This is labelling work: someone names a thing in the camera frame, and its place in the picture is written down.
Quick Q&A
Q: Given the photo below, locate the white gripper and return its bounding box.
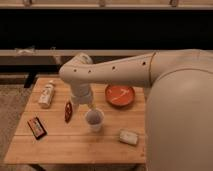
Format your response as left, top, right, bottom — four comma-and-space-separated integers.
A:
70, 84, 96, 110

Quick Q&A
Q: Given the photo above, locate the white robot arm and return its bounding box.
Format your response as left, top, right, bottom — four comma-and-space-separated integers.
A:
59, 49, 213, 171

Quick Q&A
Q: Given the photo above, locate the orange ceramic bowl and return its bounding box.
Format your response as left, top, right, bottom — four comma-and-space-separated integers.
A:
105, 85, 135, 107

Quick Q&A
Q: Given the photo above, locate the white paper cup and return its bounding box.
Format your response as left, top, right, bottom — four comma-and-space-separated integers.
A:
85, 109, 104, 132

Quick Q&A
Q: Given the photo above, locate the white plastic bottle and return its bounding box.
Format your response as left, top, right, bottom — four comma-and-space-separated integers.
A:
38, 80, 55, 109

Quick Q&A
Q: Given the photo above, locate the wooden table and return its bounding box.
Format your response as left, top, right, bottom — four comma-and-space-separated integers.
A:
4, 78, 145, 164

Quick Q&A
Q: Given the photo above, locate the red black snack packet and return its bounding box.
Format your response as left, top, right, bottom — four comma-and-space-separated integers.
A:
27, 117, 47, 140

